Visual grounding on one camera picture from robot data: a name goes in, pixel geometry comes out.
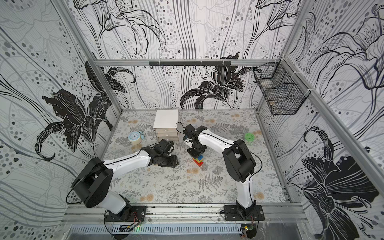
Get red lego brick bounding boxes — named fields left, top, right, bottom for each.
left=193, top=159, right=203, bottom=167

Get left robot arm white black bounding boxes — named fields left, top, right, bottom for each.
left=71, top=148, right=179, bottom=215

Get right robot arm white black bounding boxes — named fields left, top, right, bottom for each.
left=183, top=130, right=256, bottom=212

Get white drawer cabinet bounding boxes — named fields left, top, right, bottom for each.
left=153, top=110, right=179, bottom=142

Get small blue alarm clock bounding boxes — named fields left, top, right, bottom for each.
left=128, top=131, right=145, bottom=146

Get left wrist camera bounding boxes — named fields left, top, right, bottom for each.
left=154, top=139, right=174, bottom=155

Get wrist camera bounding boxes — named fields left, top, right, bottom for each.
left=183, top=124, right=200, bottom=143
left=154, top=139, right=174, bottom=155

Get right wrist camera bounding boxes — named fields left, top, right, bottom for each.
left=183, top=124, right=200, bottom=143

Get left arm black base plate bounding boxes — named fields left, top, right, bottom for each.
left=105, top=206, right=147, bottom=223

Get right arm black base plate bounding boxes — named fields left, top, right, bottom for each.
left=220, top=205, right=265, bottom=222

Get black wall hook bar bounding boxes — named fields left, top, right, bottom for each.
left=149, top=61, right=232, bottom=67

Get aluminium front rail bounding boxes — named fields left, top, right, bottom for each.
left=61, top=203, right=309, bottom=225

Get white slotted cable duct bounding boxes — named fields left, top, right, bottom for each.
left=70, top=224, right=242, bottom=235

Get black wire basket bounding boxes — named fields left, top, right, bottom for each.
left=253, top=61, right=307, bottom=116

